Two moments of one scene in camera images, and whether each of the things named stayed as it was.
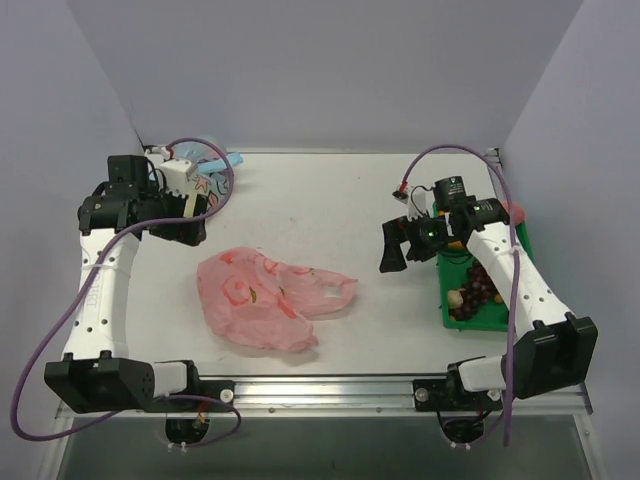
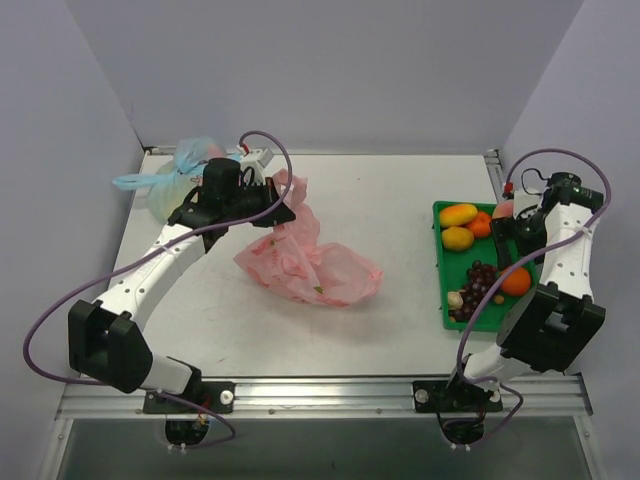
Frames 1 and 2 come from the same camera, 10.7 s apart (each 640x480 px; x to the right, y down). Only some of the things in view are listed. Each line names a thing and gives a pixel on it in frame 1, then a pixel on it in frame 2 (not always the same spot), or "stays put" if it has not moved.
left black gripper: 179,226 to 273,201
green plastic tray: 452,266 stays put
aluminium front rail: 351,396 stays put
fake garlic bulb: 455,298 stays put
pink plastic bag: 252,298 to 291,262
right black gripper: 410,239 to 503,242
